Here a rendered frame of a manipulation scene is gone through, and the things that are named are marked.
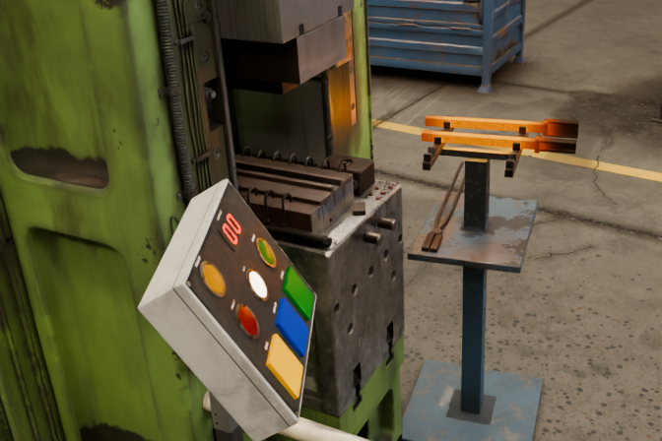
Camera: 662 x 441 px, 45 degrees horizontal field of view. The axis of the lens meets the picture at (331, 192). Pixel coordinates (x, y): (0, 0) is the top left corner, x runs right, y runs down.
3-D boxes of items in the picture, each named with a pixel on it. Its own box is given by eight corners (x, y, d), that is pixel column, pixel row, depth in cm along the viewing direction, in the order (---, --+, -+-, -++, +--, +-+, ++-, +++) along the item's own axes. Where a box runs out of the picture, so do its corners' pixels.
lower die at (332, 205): (354, 203, 189) (352, 170, 186) (312, 240, 174) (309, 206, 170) (211, 176, 208) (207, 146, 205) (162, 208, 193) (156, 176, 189)
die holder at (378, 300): (405, 331, 217) (402, 182, 198) (340, 418, 188) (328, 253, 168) (235, 287, 243) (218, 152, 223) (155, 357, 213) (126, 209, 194)
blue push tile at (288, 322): (309, 328, 133) (284, 295, 131) (305, 356, 127) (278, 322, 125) (300, 333, 134) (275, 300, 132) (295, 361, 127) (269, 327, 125)
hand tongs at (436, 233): (460, 163, 266) (460, 159, 265) (473, 163, 264) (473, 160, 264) (421, 251, 215) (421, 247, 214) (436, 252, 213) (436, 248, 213)
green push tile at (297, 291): (314, 295, 142) (291, 265, 140) (310, 320, 136) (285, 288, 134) (306, 300, 143) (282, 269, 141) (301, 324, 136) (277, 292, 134)
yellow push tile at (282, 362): (304, 366, 124) (276, 332, 122) (299, 398, 118) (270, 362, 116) (294, 371, 125) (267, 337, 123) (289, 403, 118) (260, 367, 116)
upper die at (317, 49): (347, 57, 174) (344, 14, 170) (299, 85, 159) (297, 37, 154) (192, 42, 193) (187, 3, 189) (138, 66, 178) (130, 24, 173)
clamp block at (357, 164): (375, 182, 199) (375, 158, 196) (361, 197, 192) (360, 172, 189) (333, 175, 204) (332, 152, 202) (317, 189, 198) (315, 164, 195)
